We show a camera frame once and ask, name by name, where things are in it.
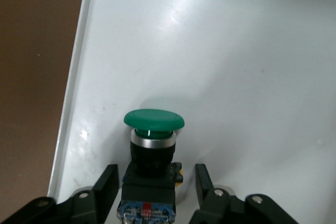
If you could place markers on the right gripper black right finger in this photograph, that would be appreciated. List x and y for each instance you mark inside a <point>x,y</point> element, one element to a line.
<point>225,208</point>

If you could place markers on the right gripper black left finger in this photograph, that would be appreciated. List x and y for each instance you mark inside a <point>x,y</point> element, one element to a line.
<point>65,208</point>

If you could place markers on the green mushroom push button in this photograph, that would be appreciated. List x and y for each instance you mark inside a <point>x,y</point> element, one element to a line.
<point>153,121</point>

